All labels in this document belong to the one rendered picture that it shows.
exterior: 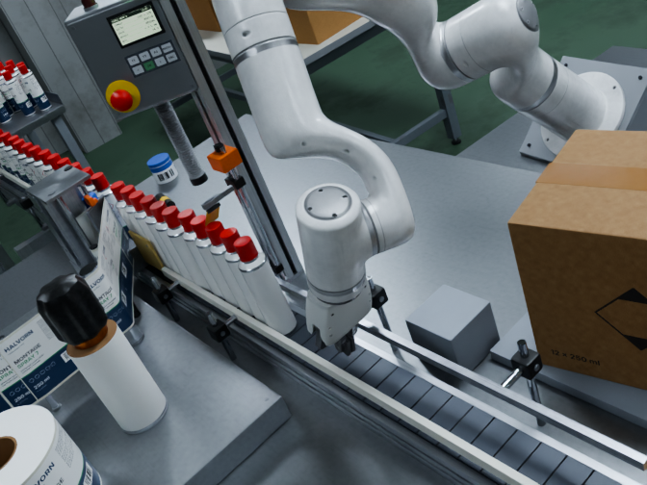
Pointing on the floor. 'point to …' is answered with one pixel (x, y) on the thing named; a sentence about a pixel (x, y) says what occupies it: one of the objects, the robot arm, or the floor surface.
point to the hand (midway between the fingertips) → (344, 341)
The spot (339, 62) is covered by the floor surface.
